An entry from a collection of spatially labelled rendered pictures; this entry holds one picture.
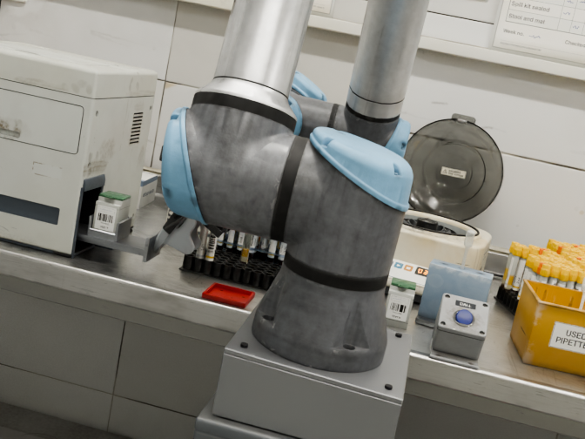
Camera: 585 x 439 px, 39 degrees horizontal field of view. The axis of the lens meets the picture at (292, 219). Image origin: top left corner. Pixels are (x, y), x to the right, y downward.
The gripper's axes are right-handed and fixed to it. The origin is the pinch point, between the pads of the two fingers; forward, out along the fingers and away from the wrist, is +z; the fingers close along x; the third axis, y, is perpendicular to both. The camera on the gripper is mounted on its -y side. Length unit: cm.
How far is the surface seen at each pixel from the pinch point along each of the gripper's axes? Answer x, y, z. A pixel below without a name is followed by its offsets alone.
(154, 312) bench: -8.4, 7.7, 5.2
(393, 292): 1.7, 32.8, -19.8
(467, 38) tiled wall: 60, 14, -58
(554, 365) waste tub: 0, 57, -29
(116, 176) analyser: 9.5, -14.0, -0.1
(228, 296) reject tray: -4.2, 14.3, -3.1
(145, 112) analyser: 19.1, -19.4, -9.4
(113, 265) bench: -2.2, -2.6, 6.9
